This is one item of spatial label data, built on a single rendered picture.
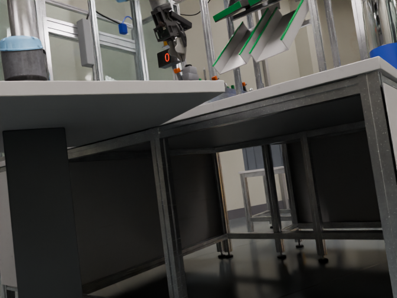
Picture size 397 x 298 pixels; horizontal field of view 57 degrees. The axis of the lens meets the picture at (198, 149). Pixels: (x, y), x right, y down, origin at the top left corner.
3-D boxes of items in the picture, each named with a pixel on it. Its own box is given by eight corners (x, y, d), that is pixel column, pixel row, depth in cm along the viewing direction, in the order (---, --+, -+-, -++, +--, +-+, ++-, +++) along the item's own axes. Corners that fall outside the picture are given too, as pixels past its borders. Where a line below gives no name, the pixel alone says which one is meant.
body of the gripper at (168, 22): (158, 44, 141) (146, 13, 139) (172, 41, 148) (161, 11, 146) (172, 37, 137) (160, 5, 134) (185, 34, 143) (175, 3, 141)
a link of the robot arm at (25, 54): (-1, 77, 103) (-7, 29, 103) (9, 89, 116) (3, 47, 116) (45, 73, 106) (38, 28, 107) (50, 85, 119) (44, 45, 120)
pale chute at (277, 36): (289, 49, 113) (281, 38, 112) (256, 63, 123) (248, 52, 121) (313, 2, 128) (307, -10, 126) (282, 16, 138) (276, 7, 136)
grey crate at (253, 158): (306, 163, 313) (302, 136, 314) (243, 171, 351) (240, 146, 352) (323, 160, 346) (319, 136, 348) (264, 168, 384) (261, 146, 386)
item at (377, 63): (381, 68, 84) (378, 55, 84) (41, 155, 176) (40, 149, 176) (441, 106, 195) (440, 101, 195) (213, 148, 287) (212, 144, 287)
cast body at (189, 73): (189, 79, 148) (187, 62, 148) (181, 82, 151) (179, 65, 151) (202, 81, 155) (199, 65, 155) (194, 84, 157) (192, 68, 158)
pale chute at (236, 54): (247, 64, 123) (239, 53, 121) (219, 75, 132) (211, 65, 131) (274, 17, 137) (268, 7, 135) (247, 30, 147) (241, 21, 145)
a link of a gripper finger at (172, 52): (170, 65, 144) (162, 42, 142) (179, 63, 148) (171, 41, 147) (176, 63, 142) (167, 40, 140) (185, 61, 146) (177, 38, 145)
